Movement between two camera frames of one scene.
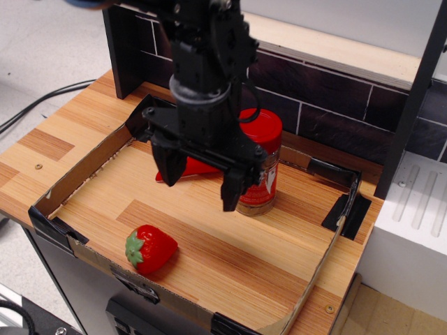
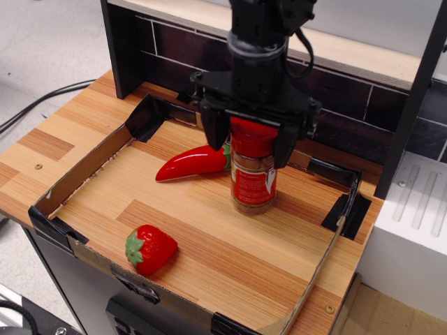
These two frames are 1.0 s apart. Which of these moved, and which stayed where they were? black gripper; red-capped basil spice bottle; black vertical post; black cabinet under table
Moved: black gripper
Stayed: black cabinet under table; black vertical post; red-capped basil spice bottle
